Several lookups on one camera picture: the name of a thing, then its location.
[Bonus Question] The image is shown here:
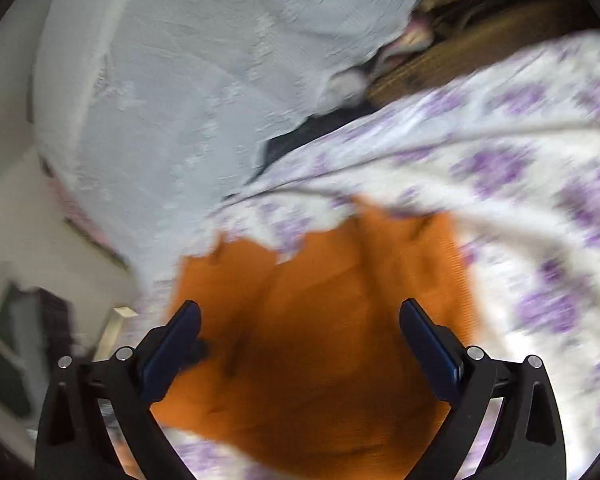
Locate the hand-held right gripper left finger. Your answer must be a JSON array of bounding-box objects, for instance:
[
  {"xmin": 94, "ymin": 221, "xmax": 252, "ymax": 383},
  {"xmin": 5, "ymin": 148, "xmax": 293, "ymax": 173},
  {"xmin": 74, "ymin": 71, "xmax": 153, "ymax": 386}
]
[{"xmin": 35, "ymin": 300, "xmax": 203, "ymax": 480}]

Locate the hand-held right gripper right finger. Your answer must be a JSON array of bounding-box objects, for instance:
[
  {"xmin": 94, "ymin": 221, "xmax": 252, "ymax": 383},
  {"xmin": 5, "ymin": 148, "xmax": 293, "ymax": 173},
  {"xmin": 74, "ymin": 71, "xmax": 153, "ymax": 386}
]
[{"xmin": 399, "ymin": 298, "xmax": 567, "ymax": 480}]

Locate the orange knit garment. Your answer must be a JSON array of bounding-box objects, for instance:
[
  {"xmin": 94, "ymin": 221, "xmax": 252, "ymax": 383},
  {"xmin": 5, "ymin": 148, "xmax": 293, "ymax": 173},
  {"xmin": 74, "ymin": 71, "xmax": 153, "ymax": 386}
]
[{"xmin": 150, "ymin": 195, "xmax": 481, "ymax": 480}]

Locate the white framed window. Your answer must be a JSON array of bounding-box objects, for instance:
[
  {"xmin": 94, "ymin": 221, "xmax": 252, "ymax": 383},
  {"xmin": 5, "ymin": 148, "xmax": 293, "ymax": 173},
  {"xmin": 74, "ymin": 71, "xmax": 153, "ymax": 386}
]
[{"xmin": 0, "ymin": 280, "xmax": 76, "ymax": 421}]

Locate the purple floral bedsheet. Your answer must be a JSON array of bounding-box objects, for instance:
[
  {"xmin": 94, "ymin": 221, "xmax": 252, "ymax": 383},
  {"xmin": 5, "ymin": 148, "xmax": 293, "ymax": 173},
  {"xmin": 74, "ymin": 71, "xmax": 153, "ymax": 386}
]
[{"xmin": 130, "ymin": 30, "xmax": 600, "ymax": 480}]

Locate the dark cloth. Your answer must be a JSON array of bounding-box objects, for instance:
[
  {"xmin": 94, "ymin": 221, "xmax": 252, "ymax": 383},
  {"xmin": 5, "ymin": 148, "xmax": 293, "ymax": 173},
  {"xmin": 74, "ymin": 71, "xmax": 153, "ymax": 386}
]
[{"xmin": 250, "ymin": 105, "xmax": 381, "ymax": 183}]

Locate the light grey textured blanket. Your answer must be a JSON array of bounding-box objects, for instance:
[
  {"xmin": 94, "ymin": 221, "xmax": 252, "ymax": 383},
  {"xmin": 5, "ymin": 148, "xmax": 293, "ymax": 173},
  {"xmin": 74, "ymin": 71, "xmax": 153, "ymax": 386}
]
[{"xmin": 32, "ymin": 0, "xmax": 473, "ymax": 291}]

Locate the pink cloth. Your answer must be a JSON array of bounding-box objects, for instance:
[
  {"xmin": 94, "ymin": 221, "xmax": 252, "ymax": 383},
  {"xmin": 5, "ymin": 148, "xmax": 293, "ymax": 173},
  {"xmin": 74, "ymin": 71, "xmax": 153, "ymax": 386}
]
[{"xmin": 380, "ymin": 15, "xmax": 437, "ymax": 61}]

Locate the brown wooden furniture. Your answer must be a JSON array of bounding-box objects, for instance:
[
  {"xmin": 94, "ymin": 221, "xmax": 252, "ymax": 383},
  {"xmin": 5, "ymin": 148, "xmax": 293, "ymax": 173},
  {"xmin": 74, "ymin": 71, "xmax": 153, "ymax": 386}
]
[{"xmin": 370, "ymin": 0, "xmax": 600, "ymax": 106}]

